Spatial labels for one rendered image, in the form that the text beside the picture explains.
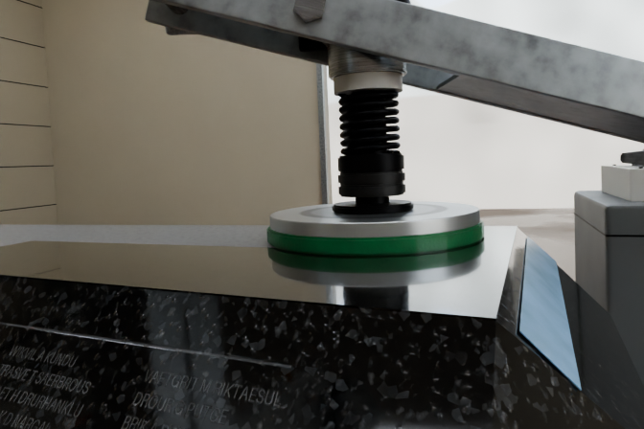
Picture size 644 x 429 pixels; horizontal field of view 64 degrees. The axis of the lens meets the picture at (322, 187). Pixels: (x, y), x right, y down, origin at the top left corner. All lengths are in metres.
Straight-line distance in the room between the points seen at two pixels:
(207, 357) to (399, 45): 0.31
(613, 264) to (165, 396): 0.96
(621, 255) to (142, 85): 5.95
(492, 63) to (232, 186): 5.48
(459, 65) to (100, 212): 6.63
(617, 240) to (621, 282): 0.08
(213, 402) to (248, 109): 5.56
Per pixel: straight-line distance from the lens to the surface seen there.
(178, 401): 0.31
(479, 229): 0.50
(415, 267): 0.38
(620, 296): 1.16
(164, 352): 0.33
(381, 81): 0.50
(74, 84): 7.24
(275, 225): 0.49
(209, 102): 6.05
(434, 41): 0.49
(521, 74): 0.51
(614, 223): 1.13
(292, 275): 0.37
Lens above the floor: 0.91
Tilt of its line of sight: 3 degrees down
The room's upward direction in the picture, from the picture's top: 2 degrees counter-clockwise
